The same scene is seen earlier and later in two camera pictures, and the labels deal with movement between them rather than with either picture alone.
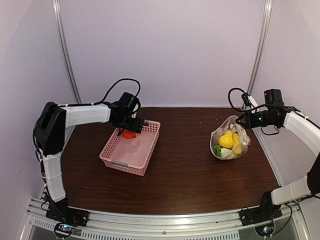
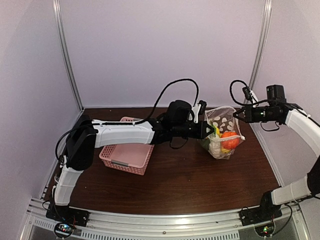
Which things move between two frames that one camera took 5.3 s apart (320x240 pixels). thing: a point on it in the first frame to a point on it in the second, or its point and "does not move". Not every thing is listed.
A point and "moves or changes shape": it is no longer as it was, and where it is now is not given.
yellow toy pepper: (226, 141) to (217, 131)
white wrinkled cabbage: (221, 152) to (215, 145)
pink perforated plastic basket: (132, 155) does not move
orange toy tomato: (129, 134) moves or changes shape
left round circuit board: (63, 229) does not move
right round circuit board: (265, 230) does not move
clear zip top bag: (229, 140) moves or changes shape
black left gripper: (136, 127) to (200, 133)
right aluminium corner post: (261, 44) does not move
